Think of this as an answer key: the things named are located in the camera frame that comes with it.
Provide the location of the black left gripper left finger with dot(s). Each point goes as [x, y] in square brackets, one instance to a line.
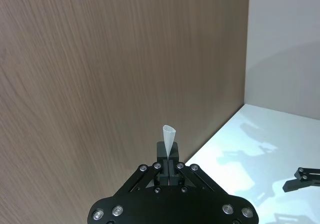
[162, 153]

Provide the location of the brown wood grain panel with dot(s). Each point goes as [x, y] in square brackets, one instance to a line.
[105, 78]

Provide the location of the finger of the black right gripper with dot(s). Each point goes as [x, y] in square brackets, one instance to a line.
[303, 177]

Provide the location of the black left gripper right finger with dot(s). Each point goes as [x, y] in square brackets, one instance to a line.
[175, 153]

